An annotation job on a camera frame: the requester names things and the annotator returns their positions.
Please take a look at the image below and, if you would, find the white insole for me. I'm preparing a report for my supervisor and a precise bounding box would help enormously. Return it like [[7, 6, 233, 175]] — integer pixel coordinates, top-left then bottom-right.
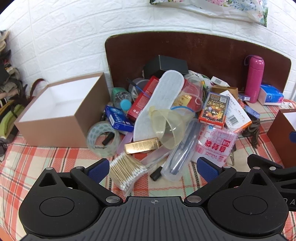
[[132, 70, 185, 142]]

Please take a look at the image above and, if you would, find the clear tape roll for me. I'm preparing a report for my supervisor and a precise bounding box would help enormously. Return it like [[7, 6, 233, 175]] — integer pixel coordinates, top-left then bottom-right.
[[86, 120, 121, 157]]

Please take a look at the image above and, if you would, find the red print zip bag pack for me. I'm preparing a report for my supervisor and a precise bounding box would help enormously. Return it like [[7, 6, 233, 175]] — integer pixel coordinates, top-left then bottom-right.
[[195, 124, 239, 168]]

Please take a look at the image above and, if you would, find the gold packet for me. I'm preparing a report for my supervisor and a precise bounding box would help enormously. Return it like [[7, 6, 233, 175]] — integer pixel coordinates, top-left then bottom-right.
[[177, 92, 193, 107]]

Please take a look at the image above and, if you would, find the small brown carton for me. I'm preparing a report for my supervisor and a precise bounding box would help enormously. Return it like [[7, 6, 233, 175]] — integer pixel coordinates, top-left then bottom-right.
[[211, 85, 239, 98]]

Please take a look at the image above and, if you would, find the dark brown wooden headboard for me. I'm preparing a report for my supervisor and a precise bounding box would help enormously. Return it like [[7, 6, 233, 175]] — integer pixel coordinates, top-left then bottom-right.
[[105, 31, 292, 103]]

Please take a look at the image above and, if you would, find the dark red feather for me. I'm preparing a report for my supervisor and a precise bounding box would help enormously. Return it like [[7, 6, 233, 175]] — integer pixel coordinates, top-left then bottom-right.
[[30, 78, 47, 99]]

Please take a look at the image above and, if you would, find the yellowish translucent funnel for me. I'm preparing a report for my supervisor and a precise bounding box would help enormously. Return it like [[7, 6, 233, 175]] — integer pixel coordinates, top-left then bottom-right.
[[149, 107, 188, 150]]

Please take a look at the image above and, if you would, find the slim blue box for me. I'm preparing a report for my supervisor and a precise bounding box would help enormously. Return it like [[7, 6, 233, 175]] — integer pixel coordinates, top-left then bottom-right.
[[238, 93, 261, 119]]

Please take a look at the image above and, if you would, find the pink translucent case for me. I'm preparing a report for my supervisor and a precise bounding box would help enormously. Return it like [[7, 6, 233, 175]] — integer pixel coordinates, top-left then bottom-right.
[[116, 133, 134, 155]]

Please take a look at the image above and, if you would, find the pink thermos bottle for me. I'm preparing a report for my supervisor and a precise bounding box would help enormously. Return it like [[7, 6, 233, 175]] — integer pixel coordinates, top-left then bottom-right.
[[243, 55, 265, 104]]

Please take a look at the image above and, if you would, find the red black card box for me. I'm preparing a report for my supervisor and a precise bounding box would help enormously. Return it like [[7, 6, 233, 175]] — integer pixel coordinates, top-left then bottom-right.
[[198, 92, 231, 129]]

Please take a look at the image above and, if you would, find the dark brown hair claw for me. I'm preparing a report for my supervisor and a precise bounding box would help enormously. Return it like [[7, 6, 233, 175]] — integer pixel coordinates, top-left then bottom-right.
[[242, 118, 261, 149]]

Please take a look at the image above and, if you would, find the white labelled box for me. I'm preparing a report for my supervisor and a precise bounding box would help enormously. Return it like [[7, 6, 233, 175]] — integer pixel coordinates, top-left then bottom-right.
[[223, 90, 253, 131]]

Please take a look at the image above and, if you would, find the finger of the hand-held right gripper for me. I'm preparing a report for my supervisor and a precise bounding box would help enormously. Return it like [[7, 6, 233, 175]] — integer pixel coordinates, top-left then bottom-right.
[[275, 178, 296, 194], [247, 154, 296, 177]]

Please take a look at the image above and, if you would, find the brown cardboard box white inside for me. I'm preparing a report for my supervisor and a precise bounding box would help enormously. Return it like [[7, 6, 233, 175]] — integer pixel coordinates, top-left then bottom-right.
[[14, 72, 111, 149]]

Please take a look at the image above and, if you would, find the cotton swab pack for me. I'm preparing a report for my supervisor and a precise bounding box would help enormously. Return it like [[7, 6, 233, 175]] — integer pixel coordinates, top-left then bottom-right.
[[108, 152, 149, 192]]

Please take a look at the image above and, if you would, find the gold bar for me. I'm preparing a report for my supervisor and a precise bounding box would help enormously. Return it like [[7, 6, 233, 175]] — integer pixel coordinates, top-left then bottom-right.
[[124, 137, 162, 154]]

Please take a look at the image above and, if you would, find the floral cloth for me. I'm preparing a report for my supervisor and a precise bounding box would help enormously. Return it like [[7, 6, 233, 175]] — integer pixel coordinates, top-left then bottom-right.
[[150, 0, 269, 28]]

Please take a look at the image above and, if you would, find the plaid tablecloth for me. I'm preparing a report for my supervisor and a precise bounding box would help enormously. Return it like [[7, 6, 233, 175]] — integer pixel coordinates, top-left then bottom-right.
[[0, 100, 296, 241]]

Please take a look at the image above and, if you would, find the blue tissue pack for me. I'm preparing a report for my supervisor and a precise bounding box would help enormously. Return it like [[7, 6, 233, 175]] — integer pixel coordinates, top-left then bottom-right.
[[257, 84, 285, 106]]

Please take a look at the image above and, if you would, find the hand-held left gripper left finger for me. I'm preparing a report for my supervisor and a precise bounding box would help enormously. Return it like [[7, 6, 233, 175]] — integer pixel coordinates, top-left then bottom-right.
[[35, 158, 123, 207]]

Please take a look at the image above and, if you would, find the floral pouch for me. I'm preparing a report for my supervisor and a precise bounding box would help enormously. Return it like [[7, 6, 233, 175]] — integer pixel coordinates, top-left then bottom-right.
[[189, 70, 211, 87]]

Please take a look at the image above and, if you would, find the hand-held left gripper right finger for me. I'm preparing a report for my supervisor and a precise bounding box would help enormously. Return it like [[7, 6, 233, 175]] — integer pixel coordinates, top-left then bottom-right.
[[185, 157, 275, 206]]

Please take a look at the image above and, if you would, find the clear bottle green label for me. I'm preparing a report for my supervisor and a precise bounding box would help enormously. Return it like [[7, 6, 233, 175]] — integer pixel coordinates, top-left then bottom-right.
[[112, 87, 133, 111]]

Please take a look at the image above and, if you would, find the blue toothbrush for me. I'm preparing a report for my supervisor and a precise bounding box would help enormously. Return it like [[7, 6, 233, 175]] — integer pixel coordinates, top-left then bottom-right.
[[125, 77, 149, 96]]

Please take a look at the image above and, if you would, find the clear plastic cup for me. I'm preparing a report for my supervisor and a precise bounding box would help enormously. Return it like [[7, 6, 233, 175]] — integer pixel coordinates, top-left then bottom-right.
[[184, 75, 204, 112]]

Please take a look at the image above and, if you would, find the small white barcode box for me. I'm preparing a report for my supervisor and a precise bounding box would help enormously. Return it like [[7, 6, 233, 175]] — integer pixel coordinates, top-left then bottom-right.
[[210, 76, 228, 87]]

